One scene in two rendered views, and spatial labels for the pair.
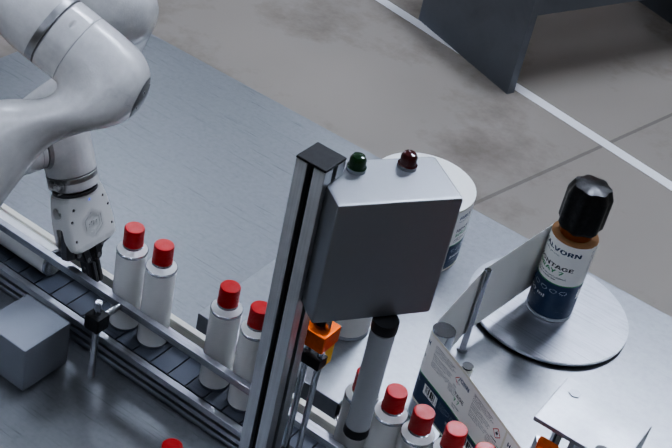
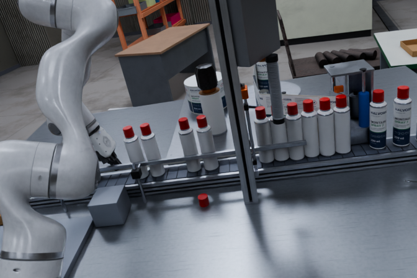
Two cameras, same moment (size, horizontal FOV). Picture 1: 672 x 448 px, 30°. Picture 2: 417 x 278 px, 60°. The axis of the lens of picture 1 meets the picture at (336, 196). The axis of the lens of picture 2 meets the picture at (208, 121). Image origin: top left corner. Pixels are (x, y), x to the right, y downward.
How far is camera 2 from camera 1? 0.96 m
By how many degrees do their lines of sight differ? 20
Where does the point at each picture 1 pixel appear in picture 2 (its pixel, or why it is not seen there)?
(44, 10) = not seen: outside the picture
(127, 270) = (134, 147)
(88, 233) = (107, 146)
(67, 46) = not seen: outside the picture
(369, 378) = (277, 87)
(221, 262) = not seen: hidden behind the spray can
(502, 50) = (164, 96)
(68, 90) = (83, 21)
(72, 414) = (151, 217)
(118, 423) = (172, 207)
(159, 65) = not seen: hidden behind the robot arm
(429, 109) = not seen: hidden behind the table
